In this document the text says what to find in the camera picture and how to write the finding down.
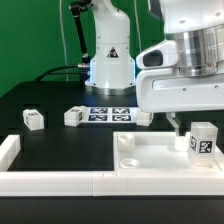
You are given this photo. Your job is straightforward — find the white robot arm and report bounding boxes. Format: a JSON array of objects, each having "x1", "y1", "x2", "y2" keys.
[{"x1": 86, "y1": 0, "x2": 224, "y2": 126}]

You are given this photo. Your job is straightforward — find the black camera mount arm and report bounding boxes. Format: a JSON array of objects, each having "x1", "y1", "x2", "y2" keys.
[{"x1": 68, "y1": 0, "x2": 92, "y2": 63}]

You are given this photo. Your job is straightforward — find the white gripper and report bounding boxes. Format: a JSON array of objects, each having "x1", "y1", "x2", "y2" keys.
[{"x1": 136, "y1": 69, "x2": 224, "y2": 136}]

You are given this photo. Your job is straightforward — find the white square tabletop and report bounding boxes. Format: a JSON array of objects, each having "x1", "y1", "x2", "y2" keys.
[{"x1": 113, "y1": 132, "x2": 224, "y2": 171}]

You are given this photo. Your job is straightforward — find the white U-shaped obstacle fence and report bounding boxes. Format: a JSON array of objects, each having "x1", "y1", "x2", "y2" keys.
[{"x1": 0, "y1": 135, "x2": 224, "y2": 196}]

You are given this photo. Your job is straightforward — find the fiducial marker sheet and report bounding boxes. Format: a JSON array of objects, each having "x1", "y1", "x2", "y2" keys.
[{"x1": 83, "y1": 107, "x2": 139, "y2": 123}]

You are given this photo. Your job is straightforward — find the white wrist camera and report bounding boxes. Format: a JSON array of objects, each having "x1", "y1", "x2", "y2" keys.
[{"x1": 136, "y1": 40, "x2": 179, "y2": 69}]

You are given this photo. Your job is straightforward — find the black cable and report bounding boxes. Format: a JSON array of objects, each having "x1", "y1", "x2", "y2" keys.
[{"x1": 34, "y1": 64, "x2": 91, "y2": 82}]

